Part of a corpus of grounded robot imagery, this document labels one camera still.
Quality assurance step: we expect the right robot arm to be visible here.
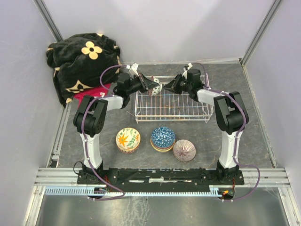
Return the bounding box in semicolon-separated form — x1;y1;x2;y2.
163;68;249;184

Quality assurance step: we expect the white wire dish rack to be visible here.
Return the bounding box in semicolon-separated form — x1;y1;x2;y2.
134;89;214;122

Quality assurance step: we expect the blue triangle patterned bowl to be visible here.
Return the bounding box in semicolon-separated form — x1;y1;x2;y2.
150;127;175;148

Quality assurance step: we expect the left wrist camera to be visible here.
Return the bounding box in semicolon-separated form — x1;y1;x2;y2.
126;63;139;77

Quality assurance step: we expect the purple striped bowl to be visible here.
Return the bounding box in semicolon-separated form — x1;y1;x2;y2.
173;139;196;162

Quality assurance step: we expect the red patterned bowl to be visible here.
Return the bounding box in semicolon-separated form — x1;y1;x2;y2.
150;76;162;96

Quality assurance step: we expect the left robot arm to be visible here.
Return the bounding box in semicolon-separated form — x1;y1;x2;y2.
73;73;161;184

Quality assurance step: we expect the black floral fleece blanket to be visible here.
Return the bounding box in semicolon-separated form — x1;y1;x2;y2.
46;33;121;106

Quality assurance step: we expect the aluminium frame rail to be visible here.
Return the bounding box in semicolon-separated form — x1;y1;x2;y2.
34;168;290;197

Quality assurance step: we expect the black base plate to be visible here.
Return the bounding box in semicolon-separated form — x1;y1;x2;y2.
76;168;245;193

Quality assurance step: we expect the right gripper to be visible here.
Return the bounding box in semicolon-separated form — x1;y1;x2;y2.
163;73;191;95

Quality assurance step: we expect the red cloth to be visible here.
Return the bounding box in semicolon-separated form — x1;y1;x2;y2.
74;84;111;104

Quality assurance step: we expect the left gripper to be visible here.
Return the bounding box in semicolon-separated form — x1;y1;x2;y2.
126;73;158;95

